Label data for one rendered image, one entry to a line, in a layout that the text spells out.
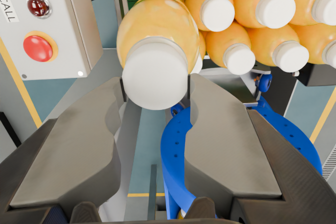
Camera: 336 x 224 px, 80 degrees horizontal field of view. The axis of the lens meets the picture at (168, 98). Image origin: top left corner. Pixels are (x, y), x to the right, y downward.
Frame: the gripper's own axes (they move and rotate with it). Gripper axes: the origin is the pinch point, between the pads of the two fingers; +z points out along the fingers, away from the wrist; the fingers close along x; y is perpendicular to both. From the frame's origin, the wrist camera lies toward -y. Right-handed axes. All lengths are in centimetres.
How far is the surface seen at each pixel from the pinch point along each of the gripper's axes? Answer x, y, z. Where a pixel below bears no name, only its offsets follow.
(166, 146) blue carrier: -0.4, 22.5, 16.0
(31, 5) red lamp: -14.9, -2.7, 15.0
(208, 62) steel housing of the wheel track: 10.8, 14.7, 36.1
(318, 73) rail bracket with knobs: 31.3, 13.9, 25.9
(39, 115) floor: -111, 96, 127
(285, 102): 86, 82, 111
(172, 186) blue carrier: 0.5, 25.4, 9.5
